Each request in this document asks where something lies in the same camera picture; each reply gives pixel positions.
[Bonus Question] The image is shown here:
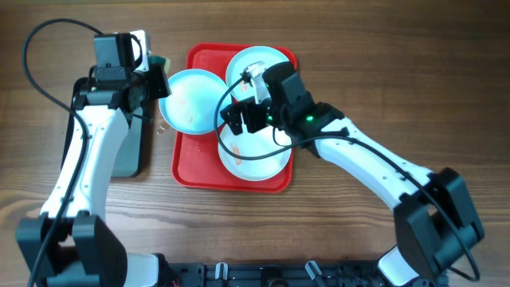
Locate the green and yellow sponge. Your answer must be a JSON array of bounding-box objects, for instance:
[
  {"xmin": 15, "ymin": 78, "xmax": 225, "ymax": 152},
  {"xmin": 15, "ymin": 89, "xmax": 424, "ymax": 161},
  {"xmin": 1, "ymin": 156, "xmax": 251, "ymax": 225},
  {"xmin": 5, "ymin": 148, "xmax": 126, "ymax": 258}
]
[{"xmin": 149, "ymin": 56, "xmax": 171, "ymax": 73}]

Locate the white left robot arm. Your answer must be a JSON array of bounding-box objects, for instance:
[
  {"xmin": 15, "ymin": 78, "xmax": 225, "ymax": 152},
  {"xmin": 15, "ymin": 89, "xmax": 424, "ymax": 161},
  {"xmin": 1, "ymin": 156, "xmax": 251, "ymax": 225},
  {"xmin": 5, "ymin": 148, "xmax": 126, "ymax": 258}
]
[{"xmin": 16, "ymin": 105, "xmax": 178, "ymax": 286}]

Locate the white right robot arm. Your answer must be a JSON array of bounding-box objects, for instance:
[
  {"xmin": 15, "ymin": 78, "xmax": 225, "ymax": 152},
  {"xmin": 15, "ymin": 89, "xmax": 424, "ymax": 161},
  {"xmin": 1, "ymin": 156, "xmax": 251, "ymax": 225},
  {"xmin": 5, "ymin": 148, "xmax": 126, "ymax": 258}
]
[{"xmin": 214, "ymin": 99, "xmax": 485, "ymax": 286}]

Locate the red plastic tray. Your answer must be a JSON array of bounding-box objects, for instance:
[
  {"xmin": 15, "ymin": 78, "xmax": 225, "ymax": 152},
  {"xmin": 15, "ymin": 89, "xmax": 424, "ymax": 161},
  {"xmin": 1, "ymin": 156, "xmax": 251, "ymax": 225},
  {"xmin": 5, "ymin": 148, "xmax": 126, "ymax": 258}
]
[{"xmin": 171, "ymin": 43, "xmax": 293, "ymax": 194}]

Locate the black water tray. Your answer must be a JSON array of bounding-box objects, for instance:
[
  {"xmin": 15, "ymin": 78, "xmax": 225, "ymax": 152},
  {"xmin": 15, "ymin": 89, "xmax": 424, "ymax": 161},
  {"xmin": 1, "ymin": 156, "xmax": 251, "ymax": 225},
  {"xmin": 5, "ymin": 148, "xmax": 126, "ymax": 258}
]
[{"xmin": 61, "ymin": 77, "xmax": 145, "ymax": 178}]

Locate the light blue stained plate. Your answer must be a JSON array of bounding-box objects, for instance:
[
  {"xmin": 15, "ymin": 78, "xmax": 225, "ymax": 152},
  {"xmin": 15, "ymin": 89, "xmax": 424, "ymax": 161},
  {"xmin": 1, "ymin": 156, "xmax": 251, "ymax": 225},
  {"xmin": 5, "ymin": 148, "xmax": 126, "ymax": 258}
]
[{"xmin": 225, "ymin": 45, "xmax": 291, "ymax": 103}]

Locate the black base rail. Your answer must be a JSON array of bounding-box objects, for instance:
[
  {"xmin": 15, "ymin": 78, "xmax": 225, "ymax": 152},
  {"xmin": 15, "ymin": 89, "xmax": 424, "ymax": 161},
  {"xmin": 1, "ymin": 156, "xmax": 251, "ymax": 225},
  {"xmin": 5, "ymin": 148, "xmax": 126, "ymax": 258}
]
[{"xmin": 170, "ymin": 261, "xmax": 392, "ymax": 287}]

